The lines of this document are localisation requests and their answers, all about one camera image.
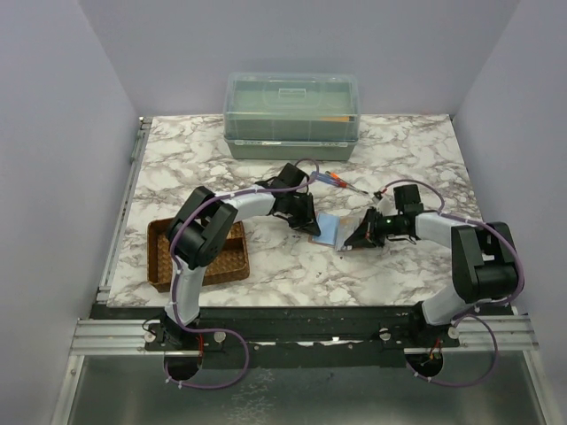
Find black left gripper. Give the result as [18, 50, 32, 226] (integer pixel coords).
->
[283, 193, 321, 236]

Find black metal base rail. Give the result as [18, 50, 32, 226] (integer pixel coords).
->
[90, 303, 470, 368]

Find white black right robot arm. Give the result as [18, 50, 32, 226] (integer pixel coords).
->
[339, 179, 524, 347]

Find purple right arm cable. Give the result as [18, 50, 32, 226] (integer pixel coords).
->
[376, 179, 528, 387]

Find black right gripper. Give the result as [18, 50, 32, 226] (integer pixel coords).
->
[346, 206, 406, 249]

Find clear green plastic storage box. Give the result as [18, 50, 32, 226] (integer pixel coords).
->
[223, 73, 361, 161]

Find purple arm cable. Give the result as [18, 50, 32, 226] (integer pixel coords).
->
[163, 158, 321, 391]
[376, 179, 528, 387]

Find brown woven divided tray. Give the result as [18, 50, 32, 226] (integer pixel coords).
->
[145, 216, 250, 294]

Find aluminium extrusion rail right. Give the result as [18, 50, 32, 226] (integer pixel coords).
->
[456, 315, 540, 352]

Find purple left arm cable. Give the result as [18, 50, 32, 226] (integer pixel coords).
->
[163, 158, 321, 391]

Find aluminium extrusion rail left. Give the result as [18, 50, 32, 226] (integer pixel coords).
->
[68, 317, 163, 356]

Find orange grey small screwdriver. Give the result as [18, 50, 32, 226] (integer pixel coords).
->
[325, 171, 368, 195]

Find tan leather card holder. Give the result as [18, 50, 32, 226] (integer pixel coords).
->
[308, 212, 362, 251]

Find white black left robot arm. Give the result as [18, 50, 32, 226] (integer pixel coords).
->
[165, 163, 321, 350]

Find blue red handled screwdriver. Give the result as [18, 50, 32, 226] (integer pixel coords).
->
[314, 173, 343, 187]

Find aluminium extrusion rail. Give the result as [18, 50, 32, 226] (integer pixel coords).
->
[456, 315, 540, 352]
[68, 317, 163, 356]

